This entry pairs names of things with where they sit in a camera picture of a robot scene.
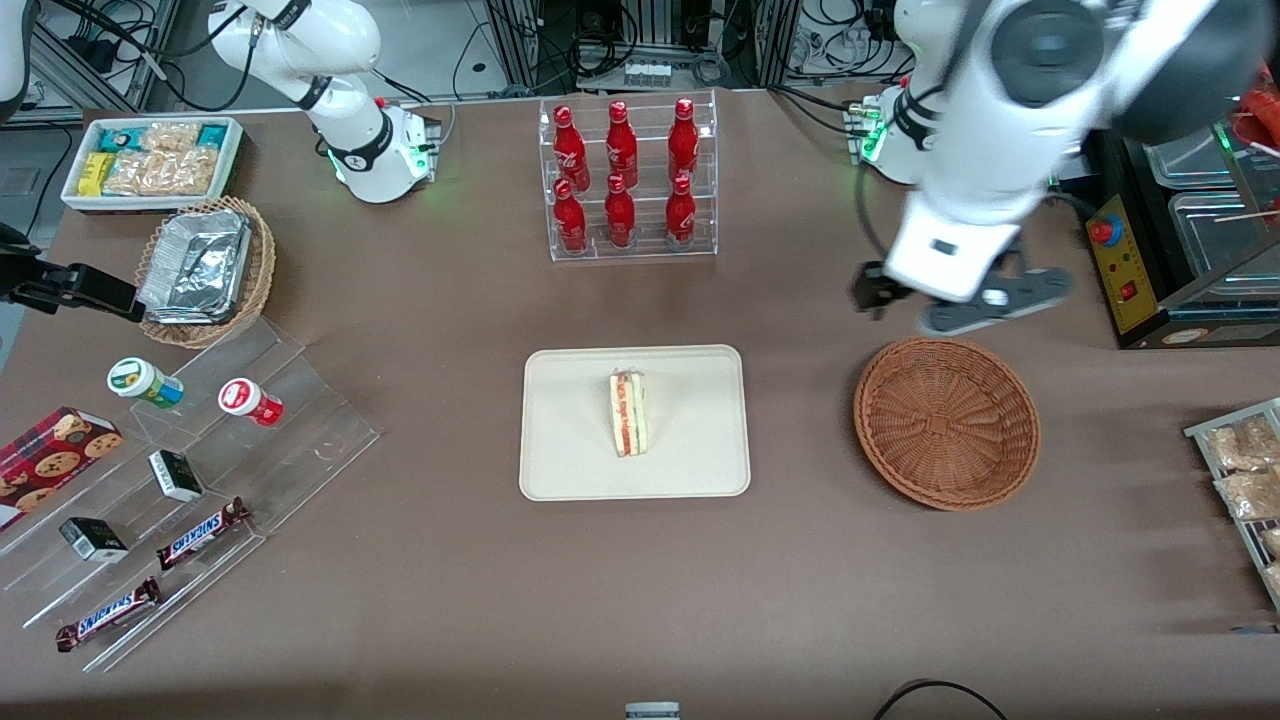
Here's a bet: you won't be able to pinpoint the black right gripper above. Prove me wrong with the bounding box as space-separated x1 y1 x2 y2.
0 222 147 322

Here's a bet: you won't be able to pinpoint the triangular sandwich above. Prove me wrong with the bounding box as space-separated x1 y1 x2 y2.
609 368 650 459

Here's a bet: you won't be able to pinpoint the brown round wicker basket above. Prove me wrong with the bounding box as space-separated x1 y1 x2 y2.
853 337 1042 512

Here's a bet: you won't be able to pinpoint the light wicker basket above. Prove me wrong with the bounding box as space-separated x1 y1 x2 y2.
134 196 278 350

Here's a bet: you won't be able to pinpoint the tray of packaged snacks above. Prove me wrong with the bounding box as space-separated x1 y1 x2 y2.
1184 397 1280 613

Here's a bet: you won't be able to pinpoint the cream rectangular plastic tray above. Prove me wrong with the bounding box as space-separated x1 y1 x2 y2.
519 345 751 501

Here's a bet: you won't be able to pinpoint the stacked aluminium foil containers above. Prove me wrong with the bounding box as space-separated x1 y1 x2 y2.
137 208 254 327

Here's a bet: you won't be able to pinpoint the green-lidded sunflower jar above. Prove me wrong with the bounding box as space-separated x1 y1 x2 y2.
107 357 186 410

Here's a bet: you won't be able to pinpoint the white plastic snack bin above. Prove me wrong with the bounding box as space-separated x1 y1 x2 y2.
61 116 246 214

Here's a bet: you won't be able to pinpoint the yellow emergency stop box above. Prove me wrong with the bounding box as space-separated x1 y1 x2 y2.
1085 194 1163 337

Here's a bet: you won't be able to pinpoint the clear rice cracker packet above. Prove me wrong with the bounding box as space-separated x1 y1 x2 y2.
104 148 219 197
140 122 203 153

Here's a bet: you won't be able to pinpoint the red tartan cookie box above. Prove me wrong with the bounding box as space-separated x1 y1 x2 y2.
0 406 124 532

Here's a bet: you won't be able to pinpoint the red-lidded small jar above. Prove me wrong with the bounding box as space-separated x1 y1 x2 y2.
218 377 285 429

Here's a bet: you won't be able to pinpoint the small black carton box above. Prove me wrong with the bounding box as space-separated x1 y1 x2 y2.
148 449 205 503
59 516 130 564

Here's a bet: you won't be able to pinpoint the black glass food warmer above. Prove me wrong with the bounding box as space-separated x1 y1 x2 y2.
1088 88 1280 351

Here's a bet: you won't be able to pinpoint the clear acrylic stepped shelf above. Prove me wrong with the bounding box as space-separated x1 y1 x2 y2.
0 318 384 674

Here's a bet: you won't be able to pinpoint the Snickers chocolate bar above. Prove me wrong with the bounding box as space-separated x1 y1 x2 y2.
156 497 252 572
55 576 164 654

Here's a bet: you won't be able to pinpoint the red cola bottle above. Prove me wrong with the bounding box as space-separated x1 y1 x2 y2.
665 175 697 246
553 105 591 191
553 179 589 255
605 101 639 189
668 97 700 186
604 174 637 249

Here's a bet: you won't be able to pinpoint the clear acrylic bottle rack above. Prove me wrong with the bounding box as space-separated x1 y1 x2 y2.
538 89 719 264

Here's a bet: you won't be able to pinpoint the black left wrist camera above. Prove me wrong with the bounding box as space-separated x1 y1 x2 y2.
850 261 909 321

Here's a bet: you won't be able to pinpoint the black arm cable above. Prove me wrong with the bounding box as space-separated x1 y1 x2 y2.
851 165 901 267

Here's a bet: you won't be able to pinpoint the black looped cable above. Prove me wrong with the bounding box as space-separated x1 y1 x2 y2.
872 679 1012 720

